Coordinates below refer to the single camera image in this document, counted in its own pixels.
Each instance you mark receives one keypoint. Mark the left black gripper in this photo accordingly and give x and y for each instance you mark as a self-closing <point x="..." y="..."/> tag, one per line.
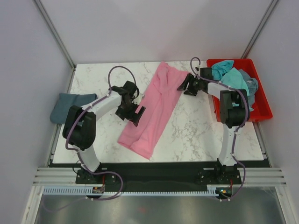
<point x="132" y="116"/>

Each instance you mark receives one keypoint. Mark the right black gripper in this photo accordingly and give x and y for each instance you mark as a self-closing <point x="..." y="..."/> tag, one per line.
<point x="189" y="78"/>

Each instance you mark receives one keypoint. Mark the pink t shirt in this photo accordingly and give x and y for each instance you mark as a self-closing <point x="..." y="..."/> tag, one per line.
<point x="161" y="97"/>

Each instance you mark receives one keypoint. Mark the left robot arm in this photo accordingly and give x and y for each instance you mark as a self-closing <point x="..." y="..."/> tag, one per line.
<point x="80" y="126"/>

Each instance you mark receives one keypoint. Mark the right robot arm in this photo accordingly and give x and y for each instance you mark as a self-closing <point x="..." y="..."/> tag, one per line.
<point x="234" y="110"/>

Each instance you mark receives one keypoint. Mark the teal t shirt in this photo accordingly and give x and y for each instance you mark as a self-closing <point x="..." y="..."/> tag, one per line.
<point x="229" y="75"/>

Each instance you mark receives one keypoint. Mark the grey blue t shirt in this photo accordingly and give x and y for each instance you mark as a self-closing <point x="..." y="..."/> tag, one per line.
<point x="252" y="85"/>

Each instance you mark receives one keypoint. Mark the folded dark blue t shirt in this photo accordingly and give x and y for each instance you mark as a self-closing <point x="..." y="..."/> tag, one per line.
<point x="65" y="102"/>

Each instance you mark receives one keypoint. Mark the red plastic bin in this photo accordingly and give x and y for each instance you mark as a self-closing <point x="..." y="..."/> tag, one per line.
<point x="261" y="109"/>

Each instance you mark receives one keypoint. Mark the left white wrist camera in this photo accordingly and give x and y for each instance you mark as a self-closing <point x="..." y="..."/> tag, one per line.
<point x="138" y="99"/>

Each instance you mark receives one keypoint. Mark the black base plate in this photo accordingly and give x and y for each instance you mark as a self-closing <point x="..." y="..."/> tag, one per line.
<point x="112" y="168"/>

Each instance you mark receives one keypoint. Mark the aluminium frame rail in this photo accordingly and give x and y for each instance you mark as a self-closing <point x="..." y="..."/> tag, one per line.
<point x="205" y="176"/>

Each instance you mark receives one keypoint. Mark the white slotted cable duct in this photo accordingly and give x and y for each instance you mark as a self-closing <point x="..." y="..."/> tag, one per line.
<point x="99" y="190"/>

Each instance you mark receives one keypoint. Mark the right corner aluminium post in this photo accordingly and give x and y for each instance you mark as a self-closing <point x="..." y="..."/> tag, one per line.
<point x="262" y="24"/>

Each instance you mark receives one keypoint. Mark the corner aluminium post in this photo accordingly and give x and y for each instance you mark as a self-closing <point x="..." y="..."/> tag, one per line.
<point x="49" y="23"/>
<point x="262" y="24"/>

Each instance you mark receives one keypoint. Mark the left corner aluminium post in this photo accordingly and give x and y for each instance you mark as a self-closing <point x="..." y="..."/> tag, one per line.
<point x="49" y="23"/>

